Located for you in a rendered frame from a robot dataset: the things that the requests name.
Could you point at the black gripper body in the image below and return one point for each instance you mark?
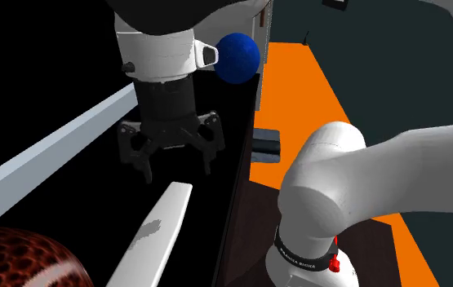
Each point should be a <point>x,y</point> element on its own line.
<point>166,107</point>

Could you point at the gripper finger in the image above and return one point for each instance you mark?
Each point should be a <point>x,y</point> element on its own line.
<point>130,145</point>
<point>212,139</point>

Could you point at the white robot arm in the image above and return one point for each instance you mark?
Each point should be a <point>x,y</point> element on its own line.
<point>369,175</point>

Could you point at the dark grey box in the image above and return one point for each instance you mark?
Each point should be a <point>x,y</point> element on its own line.
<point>266,146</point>

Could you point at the black table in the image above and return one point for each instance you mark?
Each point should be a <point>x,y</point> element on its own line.
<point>91,190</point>

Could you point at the blue ball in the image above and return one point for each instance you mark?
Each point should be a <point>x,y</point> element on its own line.
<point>238,59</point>

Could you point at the orange rug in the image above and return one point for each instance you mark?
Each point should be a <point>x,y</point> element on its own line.
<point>289,91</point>

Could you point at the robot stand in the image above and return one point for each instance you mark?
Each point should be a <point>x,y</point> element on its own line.
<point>250,222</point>

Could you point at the white flat tablet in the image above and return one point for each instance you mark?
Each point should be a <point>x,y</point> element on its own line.
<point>158,234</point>

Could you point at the brown football with white stripes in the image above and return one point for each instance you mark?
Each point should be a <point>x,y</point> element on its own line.
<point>15,258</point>

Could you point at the dark wall picture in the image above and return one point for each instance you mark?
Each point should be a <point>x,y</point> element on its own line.
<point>334,4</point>

